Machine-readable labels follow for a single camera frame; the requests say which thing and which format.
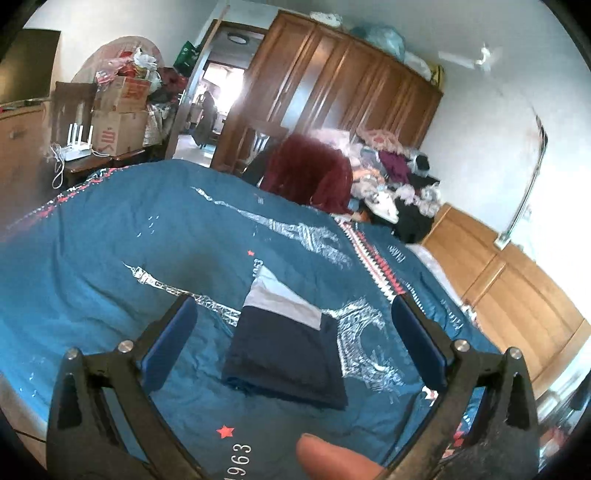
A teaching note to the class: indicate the navy garment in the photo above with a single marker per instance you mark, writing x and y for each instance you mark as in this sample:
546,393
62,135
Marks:
286,350

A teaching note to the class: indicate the ceiling fan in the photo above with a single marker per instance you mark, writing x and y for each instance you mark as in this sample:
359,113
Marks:
480,57

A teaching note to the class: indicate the large cardboard box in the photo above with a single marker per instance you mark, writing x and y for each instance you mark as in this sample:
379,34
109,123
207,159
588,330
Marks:
120,131

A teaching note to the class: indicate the wooden cabinet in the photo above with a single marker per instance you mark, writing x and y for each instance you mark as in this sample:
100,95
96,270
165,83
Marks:
23,157

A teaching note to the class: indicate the round ceiling lamp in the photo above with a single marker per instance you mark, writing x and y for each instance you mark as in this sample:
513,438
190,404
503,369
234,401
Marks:
238,38

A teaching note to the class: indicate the round pink board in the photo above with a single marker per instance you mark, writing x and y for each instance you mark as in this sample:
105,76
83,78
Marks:
99,55

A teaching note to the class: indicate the wooden chair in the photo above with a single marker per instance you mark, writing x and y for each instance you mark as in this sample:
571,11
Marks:
251,138

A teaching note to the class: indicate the wooden door frame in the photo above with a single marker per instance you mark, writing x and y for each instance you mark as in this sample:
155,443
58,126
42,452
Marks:
196,87

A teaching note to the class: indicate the green bag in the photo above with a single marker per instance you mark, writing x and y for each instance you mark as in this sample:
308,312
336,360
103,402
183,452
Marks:
187,57

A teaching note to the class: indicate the wall conduit pipe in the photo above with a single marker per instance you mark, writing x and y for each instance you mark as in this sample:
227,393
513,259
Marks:
535,175

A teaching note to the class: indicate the blue plastic bag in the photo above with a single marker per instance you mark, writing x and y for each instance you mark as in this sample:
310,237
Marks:
381,41

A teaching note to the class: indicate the dark red cloth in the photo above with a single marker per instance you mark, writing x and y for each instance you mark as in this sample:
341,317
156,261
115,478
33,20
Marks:
309,170

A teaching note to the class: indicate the black television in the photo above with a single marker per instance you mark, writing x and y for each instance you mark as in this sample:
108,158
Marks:
25,64

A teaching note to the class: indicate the teal printed bed cover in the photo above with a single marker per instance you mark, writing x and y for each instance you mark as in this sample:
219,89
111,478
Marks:
115,240

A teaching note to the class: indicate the dark fuzzy cloth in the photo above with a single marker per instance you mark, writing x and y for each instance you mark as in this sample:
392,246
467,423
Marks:
494,457

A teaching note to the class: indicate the white router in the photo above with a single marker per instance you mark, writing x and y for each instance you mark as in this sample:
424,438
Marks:
76,147

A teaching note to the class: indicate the pink plastic bag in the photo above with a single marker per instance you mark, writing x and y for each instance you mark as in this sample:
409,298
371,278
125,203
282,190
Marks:
111,69

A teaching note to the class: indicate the white plastic bag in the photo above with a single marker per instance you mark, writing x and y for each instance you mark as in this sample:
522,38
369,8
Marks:
145,61

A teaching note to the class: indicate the small cardboard box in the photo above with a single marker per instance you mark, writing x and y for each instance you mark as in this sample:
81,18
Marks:
122,94

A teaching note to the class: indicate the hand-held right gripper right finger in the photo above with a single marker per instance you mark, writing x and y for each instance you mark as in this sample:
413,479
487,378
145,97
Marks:
418,344

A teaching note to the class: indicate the dark small table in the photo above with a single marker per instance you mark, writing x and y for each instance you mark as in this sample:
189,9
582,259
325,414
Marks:
101,164

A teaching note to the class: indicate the pile of mixed clothes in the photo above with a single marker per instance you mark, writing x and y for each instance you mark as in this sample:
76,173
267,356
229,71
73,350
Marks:
397,170

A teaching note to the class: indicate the person's right hand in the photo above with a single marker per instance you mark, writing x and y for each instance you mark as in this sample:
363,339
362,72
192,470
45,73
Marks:
337,459

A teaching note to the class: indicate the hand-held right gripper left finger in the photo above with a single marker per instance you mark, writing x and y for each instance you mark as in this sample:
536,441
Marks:
171,344

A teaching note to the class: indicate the wooden wardrobe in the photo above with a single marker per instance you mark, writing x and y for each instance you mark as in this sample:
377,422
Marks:
341,87

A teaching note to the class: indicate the white bed sheet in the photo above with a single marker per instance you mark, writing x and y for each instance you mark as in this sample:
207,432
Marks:
431,267

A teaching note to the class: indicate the wooden bed headboard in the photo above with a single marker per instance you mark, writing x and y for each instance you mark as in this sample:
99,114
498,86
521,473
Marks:
508,295

